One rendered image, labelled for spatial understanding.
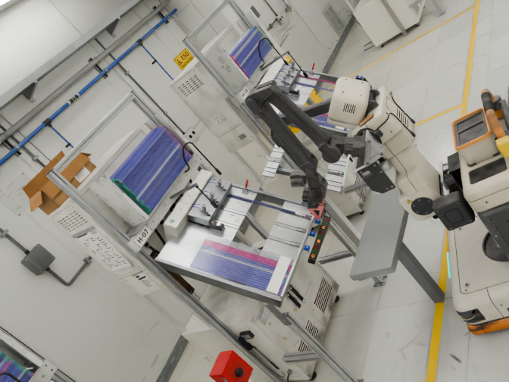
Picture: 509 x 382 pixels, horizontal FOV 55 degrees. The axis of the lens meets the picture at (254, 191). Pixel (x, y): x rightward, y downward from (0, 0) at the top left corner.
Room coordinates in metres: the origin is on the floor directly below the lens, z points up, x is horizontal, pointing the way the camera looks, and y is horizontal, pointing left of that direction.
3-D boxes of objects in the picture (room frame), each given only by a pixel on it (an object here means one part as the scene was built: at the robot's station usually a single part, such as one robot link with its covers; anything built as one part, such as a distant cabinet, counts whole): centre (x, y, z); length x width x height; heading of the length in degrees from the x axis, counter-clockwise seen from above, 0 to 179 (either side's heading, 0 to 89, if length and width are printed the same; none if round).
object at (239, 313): (2.80, 0.48, 0.31); 0.70 x 0.65 x 0.62; 135
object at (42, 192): (2.89, 0.64, 1.82); 0.68 x 0.30 x 0.20; 135
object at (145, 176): (2.76, 0.35, 1.52); 0.51 x 0.13 x 0.27; 135
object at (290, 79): (3.72, -0.68, 0.65); 1.01 x 0.73 x 1.29; 45
